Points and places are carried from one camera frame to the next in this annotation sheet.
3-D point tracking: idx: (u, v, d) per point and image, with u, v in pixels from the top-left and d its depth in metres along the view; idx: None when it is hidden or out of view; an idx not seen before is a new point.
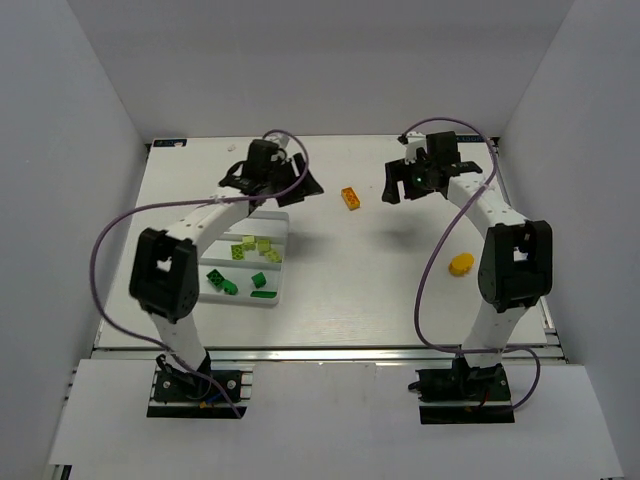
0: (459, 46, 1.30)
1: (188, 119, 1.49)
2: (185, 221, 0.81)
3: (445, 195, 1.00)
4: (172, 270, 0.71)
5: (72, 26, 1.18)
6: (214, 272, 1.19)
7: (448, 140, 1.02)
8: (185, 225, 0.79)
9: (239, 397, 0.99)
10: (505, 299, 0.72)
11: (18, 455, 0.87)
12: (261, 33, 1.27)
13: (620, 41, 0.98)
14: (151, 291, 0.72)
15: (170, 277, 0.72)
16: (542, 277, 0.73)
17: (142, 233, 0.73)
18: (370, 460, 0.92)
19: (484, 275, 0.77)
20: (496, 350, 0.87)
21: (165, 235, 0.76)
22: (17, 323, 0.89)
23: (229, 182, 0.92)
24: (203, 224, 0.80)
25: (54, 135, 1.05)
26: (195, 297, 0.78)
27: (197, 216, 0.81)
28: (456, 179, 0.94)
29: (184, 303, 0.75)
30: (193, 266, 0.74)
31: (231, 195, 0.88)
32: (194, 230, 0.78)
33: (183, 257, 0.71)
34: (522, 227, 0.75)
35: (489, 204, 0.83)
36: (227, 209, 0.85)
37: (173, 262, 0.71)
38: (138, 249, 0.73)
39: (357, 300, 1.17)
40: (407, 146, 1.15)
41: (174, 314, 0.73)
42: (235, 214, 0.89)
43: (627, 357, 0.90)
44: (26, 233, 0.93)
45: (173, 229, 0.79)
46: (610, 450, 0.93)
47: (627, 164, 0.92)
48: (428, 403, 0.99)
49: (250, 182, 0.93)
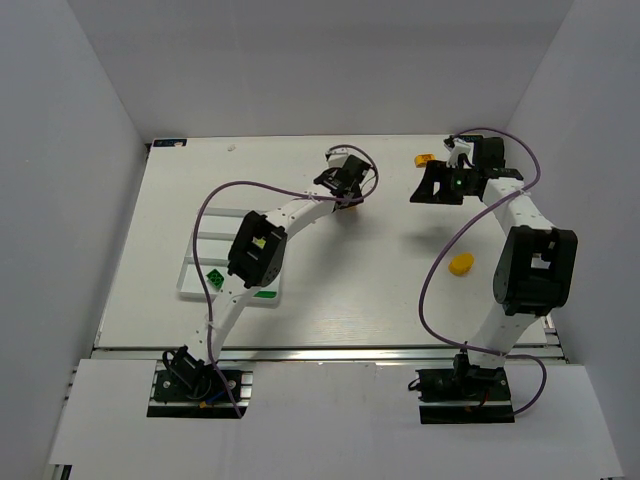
0: (458, 47, 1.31)
1: (189, 118, 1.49)
2: (282, 210, 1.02)
3: (482, 197, 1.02)
4: (267, 249, 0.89)
5: (73, 25, 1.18)
6: (214, 272, 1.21)
7: (494, 146, 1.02)
8: (281, 214, 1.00)
9: (239, 397, 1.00)
10: (514, 301, 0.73)
11: (18, 454, 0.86)
12: (262, 33, 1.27)
13: (619, 43, 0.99)
14: (244, 262, 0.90)
15: (263, 254, 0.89)
16: (559, 287, 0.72)
17: (249, 213, 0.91)
18: (371, 459, 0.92)
19: (499, 275, 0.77)
20: (499, 353, 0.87)
21: (265, 219, 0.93)
22: (17, 323, 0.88)
23: (323, 180, 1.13)
24: (295, 216, 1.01)
25: (54, 132, 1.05)
26: (276, 272, 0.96)
27: (292, 208, 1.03)
28: (494, 181, 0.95)
29: (268, 275, 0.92)
30: (280, 248, 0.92)
31: (321, 194, 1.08)
32: (287, 220, 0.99)
33: (277, 241, 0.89)
34: (548, 234, 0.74)
35: (518, 208, 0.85)
36: (313, 206, 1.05)
37: (268, 242, 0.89)
38: (242, 226, 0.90)
39: (358, 300, 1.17)
40: (452, 150, 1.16)
41: (259, 282, 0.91)
42: (320, 210, 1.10)
43: (628, 355, 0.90)
44: (25, 232, 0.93)
45: (271, 214, 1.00)
46: (610, 449, 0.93)
47: (628, 162, 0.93)
48: (427, 403, 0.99)
49: (339, 185, 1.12)
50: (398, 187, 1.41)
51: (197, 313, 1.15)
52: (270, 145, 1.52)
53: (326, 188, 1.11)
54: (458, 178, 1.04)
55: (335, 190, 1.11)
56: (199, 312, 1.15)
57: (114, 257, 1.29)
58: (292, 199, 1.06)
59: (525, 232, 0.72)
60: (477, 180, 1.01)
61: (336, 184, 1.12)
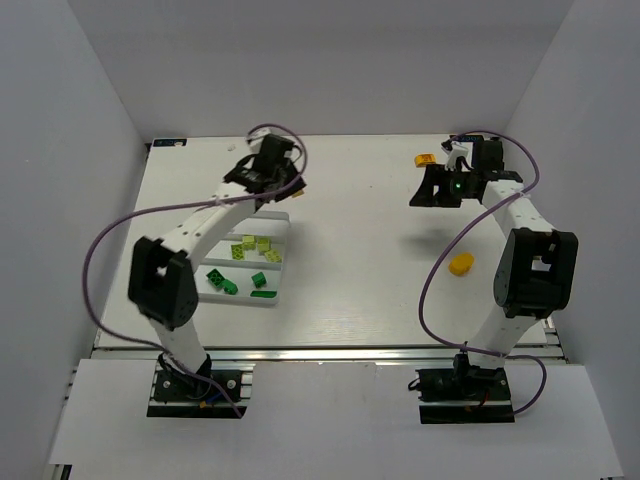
0: (458, 47, 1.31)
1: (189, 118, 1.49)
2: (183, 227, 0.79)
3: (481, 199, 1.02)
4: (168, 284, 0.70)
5: (73, 24, 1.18)
6: (214, 272, 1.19)
7: (493, 148, 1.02)
8: (182, 233, 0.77)
9: (239, 397, 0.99)
10: (515, 304, 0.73)
11: (18, 454, 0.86)
12: (262, 32, 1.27)
13: (620, 42, 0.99)
14: (146, 303, 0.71)
15: (166, 290, 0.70)
16: (559, 290, 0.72)
17: (137, 242, 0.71)
18: (371, 459, 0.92)
19: (500, 277, 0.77)
20: (499, 354, 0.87)
21: (161, 245, 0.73)
22: (17, 323, 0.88)
23: (235, 176, 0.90)
24: (201, 232, 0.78)
25: (54, 132, 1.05)
26: (194, 304, 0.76)
27: (196, 222, 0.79)
28: (493, 183, 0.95)
29: (182, 312, 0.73)
30: (190, 276, 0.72)
31: (236, 194, 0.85)
32: (191, 239, 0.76)
33: (178, 271, 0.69)
34: (549, 236, 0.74)
35: (518, 210, 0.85)
36: (226, 212, 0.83)
37: (169, 274, 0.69)
38: (134, 259, 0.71)
39: (358, 300, 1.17)
40: (449, 153, 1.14)
41: (172, 323, 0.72)
42: (235, 213, 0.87)
43: (628, 355, 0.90)
44: (26, 232, 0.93)
45: (169, 236, 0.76)
46: (609, 449, 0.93)
47: (628, 162, 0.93)
48: (427, 403, 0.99)
49: (259, 177, 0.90)
50: (398, 187, 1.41)
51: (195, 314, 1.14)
52: None
53: (242, 184, 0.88)
54: (458, 181, 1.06)
55: (253, 183, 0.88)
56: (198, 313, 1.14)
57: (114, 257, 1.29)
58: (196, 211, 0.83)
59: (525, 234, 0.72)
60: (475, 183, 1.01)
61: (254, 177, 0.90)
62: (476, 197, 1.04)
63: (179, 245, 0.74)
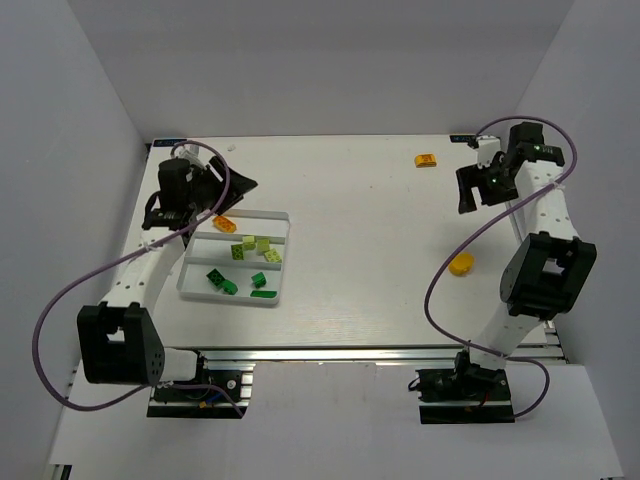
0: (457, 47, 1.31)
1: (189, 118, 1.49)
2: (122, 280, 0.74)
3: (515, 172, 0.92)
4: (129, 341, 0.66)
5: (73, 25, 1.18)
6: (214, 272, 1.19)
7: (534, 129, 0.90)
8: (124, 288, 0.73)
9: (239, 397, 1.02)
10: (516, 301, 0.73)
11: (17, 455, 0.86)
12: (262, 33, 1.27)
13: (620, 43, 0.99)
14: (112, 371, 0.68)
15: (130, 351, 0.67)
16: (565, 298, 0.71)
17: (80, 313, 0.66)
18: (370, 459, 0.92)
19: (508, 274, 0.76)
20: (499, 354, 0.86)
21: (108, 307, 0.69)
22: (17, 323, 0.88)
23: (152, 221, 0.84)
24: (144, 280, 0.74)
25: (54, 134, 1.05)
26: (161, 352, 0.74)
27: (132, 274, 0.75)
28: (530, 165, 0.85)
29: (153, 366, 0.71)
30: (150, 325, 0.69)
31: (161, 236, 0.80)
32: (137, 291, 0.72)
33: (137, 323, 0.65)
34: (568, 243, 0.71)
35: (545, 208, 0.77)
36: (160, 255, 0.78)
37: (127, 332, 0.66)
38: (84, 333, 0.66)
39: (358, 300, 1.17)
40: (480, 149, 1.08)
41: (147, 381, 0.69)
42: (169, 255, 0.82)
43: (628, 355, 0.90)
44: (26, 232, 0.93)
45: (112, 294, 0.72)
46: (610, 449, 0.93)
47: (628, 163, 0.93)
48: (427, 403, 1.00)
49: (175, 214, 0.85)
50: (398, 187, 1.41)
51: (170, 308, 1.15)
52: (270, 146, 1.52)
53: (164, 226, 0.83)
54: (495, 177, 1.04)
55: (174, 220, 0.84)
56: (173, 309, 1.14)
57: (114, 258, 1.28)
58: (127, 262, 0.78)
59: (541, 239, 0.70)
60: (511, 159, 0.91)
61: (170, 215, 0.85)
62: (510, 172, 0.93)
63: (127, 301, 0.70)
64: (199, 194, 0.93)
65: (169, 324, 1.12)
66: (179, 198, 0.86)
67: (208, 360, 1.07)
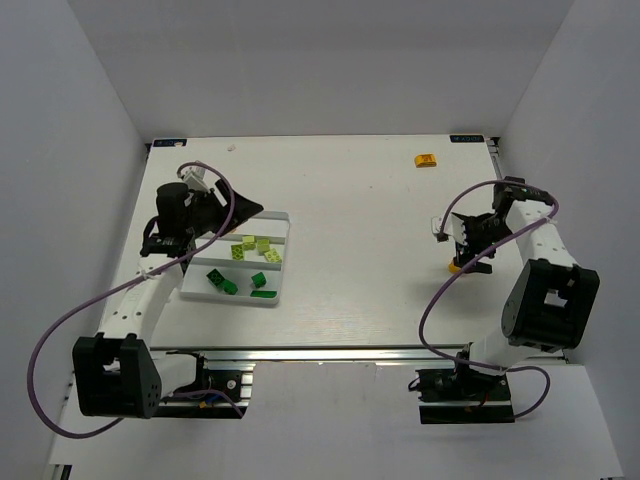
0: (457, 47, 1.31)
1: (189, 119, 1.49)
2: (119, 311, 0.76)
3: (503, 216, 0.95)
4: (125, 374, 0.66)
5: (73, 25, 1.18)
6: (213, 272, 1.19)
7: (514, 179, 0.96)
8: (121, 318, 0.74)
9: (239, 397, 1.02)
10: (520, 336, 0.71)
11: (18, 455, 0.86)
12: (262, 33, 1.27)
13: (620, 43, 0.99)
14: (107, 406, 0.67)
15: (125, 384, 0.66)
16: (571, 330, 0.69)
17: (76, 345, 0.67)
18: (371, 459, 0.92)
19: (508, 308, 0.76)
20: (498, 367, 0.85)
21: (103, 340, 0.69)
22: (17, 323, 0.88)
23: (151, 246, 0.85)
24: (140, 310, 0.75)
25: (54, 134, 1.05)
26: (158, 385, 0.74)
27: (130, 303, 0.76)
28: (520, 203, 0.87)
29: (150, 399, 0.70)
30: (147, 357, 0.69)
31: (159, 264, 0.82)
32: (133, 321, 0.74)
33: (133, 355, 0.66)
34: (568, 270, 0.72)
35: (541, 239, 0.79)
36: (157, 283, 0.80)
37: (123, 364, 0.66)
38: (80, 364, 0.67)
39: (358, 300, 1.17)
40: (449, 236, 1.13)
41: (143, 415, 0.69)
42: (166, 284, 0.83)
43: (628, 355, 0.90)
44: (27, 232, 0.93)
45: (108, 325, 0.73)
46: (610, 450, 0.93)
47: (628, 163, 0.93)
48: (427, 403, 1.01)
49: (174, 240, 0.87)
50: (399, 187, 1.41)
51: (167, 306, 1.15)
52: (270, 146, 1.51)
53: (163, 253, 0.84)
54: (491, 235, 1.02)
55: (174, 246, 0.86)
56: (170, 306, 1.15)
57: (114, 258, 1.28)
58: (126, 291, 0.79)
59: (541, 266, 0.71)
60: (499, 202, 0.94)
61: (169, 241, 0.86)
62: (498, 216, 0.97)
63: (124, 332, 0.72)
64: (199, 218, 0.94)
65: (164, 322, 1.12)
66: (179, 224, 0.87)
67: (208, 359, 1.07)
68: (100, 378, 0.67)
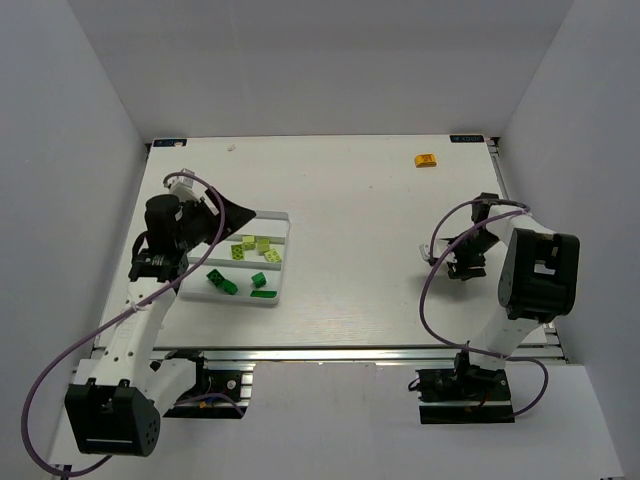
0: (457, 46, 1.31)
1: (190, 119, 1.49)
2: (110, 352, 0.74)
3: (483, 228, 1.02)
4: (121, 419, 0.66)
5: (73, 26, 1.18)
6: (214, 272, 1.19)
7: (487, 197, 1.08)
8: (112, 360, 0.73)
9: (239, 397, 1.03)
10: (518, 305, 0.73)
11: (17, 454, 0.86)
12: (262, 33, 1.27)
13: (619, 42, 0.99)
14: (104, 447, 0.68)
15: (121, 427, 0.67)
16: (564, 291, 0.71)
17: (68, 394, 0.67)
18: (370, 459, 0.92)
19: (502, 281, 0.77)
20: (499, 356, 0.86)
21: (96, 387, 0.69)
22: (17, 324, 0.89)
23: (140, 268, 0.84)
24: (132, 351, 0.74)
25: (55, 135, 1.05)
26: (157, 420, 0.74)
27: (122, 341, 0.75)
28: (496, 206, 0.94)
29: (148, 438, 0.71)
30: (142, 399, 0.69)
31: (150, 292, 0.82)
32: (125, 363, 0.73)
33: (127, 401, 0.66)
34: (551, 239, 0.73)
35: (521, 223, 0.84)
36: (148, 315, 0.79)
37: (117, 410, 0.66)
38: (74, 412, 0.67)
39: (357, 300, 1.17)
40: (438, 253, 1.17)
41: (142, 453, 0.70)
42: (158, 311, 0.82)
43: (628, 356, 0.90)
44: (27, 232, 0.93)
45: (99, 368, 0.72)
46: (609, 450, 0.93)
47: (628, 163, 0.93)
48: (427, 404, 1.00)
49: (164, 258, 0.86)
50: (399, 187, 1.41)
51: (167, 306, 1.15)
52: (271, 147, 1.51)
53: (153, 275, 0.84)
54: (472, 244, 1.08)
55: (163, 266, 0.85)
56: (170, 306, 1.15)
57: (114, 258, 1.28)
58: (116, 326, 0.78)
59: (525, 234, 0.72)
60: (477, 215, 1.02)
61: (159, 260, 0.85)
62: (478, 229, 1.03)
63: (115, 377, 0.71)
64: (191, 229, 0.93)
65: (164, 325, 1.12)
66: (168, 239, 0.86)
67: (208, 359, 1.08)
68: (97, 423, 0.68)
